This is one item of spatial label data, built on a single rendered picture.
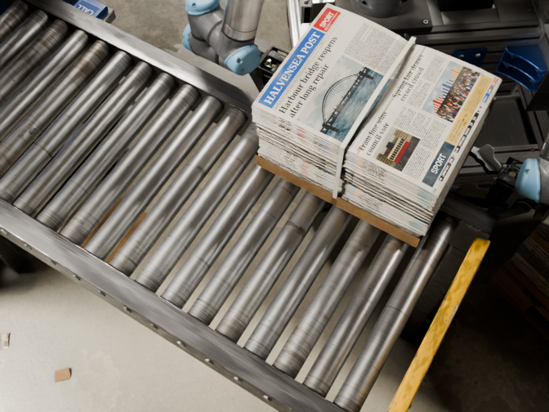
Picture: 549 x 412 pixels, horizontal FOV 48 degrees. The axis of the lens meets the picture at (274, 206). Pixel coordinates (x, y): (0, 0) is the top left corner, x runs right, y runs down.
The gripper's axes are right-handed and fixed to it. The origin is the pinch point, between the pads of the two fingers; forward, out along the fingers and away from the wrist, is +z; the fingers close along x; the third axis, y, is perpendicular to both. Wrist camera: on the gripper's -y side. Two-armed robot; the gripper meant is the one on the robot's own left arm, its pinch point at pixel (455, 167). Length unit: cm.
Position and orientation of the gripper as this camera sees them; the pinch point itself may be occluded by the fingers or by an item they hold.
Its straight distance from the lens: 139.0
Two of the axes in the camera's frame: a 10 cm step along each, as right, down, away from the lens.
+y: -0.2, -4.5, -8.9
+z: -8.5, -4.6, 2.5
